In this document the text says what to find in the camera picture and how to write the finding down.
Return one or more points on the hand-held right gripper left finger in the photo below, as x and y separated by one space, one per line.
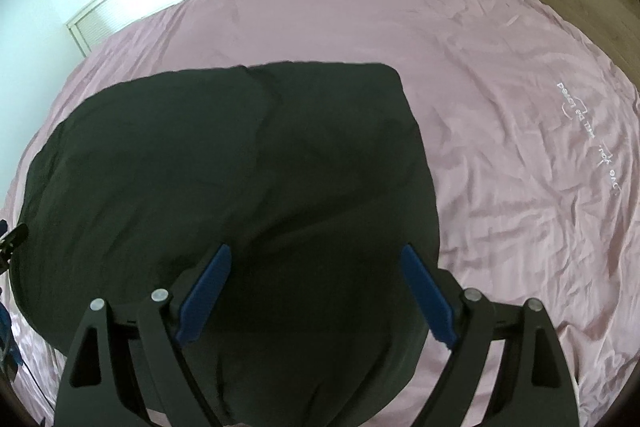
205 294

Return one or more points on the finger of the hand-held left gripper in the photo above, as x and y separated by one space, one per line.
4 332
12 239

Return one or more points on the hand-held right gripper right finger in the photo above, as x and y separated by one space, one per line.
427 294

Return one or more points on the black puffer jacket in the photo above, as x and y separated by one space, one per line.
240 167

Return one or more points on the pink bed sheet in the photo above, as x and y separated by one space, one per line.
510 167

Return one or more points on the white louvered wardrobe door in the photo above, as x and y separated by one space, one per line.
120 9

